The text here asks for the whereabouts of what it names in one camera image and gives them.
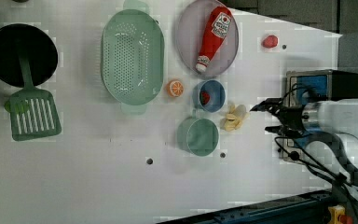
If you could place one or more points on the silver toaster oven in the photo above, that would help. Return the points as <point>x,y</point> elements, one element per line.
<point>309,89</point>

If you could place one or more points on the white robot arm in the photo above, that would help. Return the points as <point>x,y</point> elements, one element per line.
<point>334,117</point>

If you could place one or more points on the yellow plush peeled banana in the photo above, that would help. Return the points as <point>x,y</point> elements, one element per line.
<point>234,118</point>

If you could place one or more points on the orange slice toy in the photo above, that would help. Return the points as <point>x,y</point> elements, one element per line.
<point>175,88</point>

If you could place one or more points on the green perforated colander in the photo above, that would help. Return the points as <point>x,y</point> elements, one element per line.
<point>132,63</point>

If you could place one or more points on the yellow red emergency button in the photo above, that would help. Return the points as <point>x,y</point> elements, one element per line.
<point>338,215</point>

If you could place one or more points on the green slotted spatula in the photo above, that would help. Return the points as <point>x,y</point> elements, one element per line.
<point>42,119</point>

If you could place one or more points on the small green toy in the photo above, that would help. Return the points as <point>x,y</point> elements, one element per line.
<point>16,108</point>

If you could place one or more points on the red toy strawberry on table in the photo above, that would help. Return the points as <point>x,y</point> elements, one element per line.
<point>270,42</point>

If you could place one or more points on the green mug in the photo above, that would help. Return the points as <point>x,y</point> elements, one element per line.
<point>197,135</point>

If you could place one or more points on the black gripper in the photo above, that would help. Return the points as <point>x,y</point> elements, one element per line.
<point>289,117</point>

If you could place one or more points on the grey round plate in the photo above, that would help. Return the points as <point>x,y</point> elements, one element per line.
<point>189,32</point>

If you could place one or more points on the red plush ketchup bottle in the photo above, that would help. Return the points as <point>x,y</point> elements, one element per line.
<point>214,34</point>

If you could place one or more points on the blue small bowl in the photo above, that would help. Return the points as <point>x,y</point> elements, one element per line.
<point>216,91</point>

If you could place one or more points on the black round pan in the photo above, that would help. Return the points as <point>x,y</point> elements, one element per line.
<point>42,53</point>

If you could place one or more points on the red toy strawberry in bowl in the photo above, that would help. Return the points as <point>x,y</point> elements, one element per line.
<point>205,97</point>

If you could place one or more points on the blue metal frame rail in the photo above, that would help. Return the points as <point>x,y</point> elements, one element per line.
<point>307,208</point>

